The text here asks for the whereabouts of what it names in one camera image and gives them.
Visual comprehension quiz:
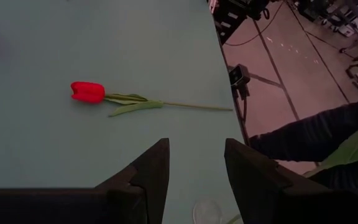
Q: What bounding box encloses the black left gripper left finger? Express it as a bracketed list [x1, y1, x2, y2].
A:
[94, 138, 171, 224]

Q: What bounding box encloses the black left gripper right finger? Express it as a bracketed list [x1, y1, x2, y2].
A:
[224, 138, 333, 224]

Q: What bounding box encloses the clear glass vase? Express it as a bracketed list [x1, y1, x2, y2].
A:
[192, 198, 224, 224]

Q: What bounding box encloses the person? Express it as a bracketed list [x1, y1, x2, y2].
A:
[249, 98, 358, 191]

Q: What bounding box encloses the bright red artificial tulip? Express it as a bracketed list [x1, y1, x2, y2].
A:
[70, 81, 233, 118]

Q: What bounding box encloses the small black webcam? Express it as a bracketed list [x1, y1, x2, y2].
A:
[228, 64, 251, 90]

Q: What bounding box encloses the black equipment rack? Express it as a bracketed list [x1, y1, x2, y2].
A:
[208, 0, 272, 45]

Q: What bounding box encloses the black webcam mount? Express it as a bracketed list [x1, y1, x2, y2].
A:
[232, 87, 252, 147]

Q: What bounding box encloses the black floor cable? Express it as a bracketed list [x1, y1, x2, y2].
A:
[224, 0, 285, 47]

